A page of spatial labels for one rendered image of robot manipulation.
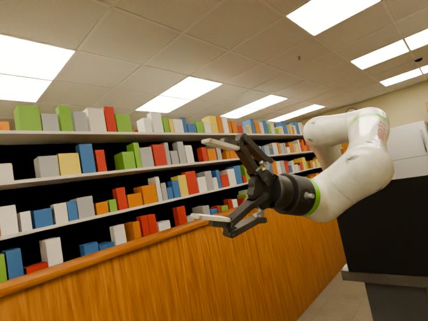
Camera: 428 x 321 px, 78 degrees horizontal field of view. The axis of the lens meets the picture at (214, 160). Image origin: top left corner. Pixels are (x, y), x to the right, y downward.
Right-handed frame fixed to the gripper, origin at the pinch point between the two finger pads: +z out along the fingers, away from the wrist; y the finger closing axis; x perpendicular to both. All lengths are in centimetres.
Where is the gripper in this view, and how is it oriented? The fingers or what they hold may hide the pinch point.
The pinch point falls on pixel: (205, 178)
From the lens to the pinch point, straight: 48.2
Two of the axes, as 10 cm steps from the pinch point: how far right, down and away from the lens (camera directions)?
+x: -5.6, 0.4, 8.3
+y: -1.4, 9.8, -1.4
